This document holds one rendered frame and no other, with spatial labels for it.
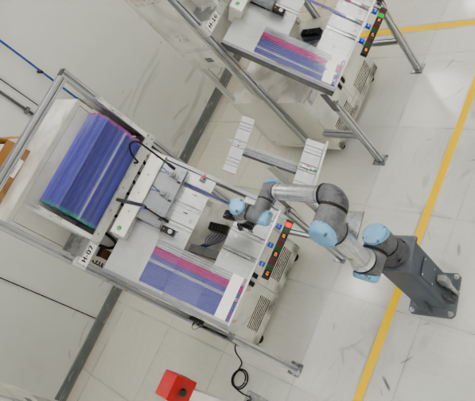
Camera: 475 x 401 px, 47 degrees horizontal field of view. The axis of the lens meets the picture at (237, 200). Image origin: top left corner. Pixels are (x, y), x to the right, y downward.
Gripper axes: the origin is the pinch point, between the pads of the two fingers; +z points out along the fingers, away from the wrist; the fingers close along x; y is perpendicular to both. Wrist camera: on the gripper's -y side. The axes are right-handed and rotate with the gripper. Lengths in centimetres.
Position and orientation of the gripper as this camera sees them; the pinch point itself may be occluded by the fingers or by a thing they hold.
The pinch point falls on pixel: (246, 227)
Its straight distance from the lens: 273.4
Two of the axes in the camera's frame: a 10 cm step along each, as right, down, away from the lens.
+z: 1.9, 3.5, 9.2
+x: 4.1, -8.8, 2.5
